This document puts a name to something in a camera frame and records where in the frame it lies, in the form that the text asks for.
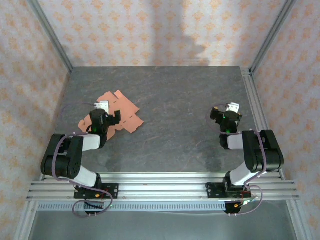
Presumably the orange paper box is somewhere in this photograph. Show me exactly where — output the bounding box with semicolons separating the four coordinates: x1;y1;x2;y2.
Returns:
77;90;145;139

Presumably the small green circuit board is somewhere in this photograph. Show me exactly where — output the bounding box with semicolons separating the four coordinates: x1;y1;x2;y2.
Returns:
239;196;258;207

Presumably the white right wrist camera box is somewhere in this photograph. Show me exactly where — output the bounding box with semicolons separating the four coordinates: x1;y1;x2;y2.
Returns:
226;102;242;114

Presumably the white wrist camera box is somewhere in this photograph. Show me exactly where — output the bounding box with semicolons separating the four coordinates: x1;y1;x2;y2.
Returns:
226;102;242;114
96;99;110;113

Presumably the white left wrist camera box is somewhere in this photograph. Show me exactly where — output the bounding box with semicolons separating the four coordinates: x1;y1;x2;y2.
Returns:
96;99;110;113

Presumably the aluminium side rail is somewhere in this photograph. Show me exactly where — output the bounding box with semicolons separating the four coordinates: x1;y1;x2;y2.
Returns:
240;67;286;181

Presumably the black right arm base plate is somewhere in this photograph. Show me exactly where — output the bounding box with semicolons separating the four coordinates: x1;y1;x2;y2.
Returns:
205;182;252;200

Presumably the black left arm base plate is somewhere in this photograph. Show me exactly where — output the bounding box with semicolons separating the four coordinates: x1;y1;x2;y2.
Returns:
73;182;120;200

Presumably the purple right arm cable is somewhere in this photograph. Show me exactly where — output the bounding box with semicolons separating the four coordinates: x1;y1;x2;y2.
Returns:
205;102;263;217

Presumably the aluminium mounting rail frame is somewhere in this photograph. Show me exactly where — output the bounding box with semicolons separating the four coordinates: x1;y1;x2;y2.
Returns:
26;171;300;201

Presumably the black cable bracket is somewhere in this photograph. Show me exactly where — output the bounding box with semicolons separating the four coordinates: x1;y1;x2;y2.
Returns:
84;201;106;216
223;201;241;216

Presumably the aluminium frame post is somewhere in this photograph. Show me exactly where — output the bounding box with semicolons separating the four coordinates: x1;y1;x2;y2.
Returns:
248;0;298;76
26;0;74;74

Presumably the grey slotted cable duct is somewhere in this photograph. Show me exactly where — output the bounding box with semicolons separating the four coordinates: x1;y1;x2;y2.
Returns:
36;201;227;213

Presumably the aluminium frame leg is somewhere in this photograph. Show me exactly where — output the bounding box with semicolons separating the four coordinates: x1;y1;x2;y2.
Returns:
14;199;38;240
284;199;310;240

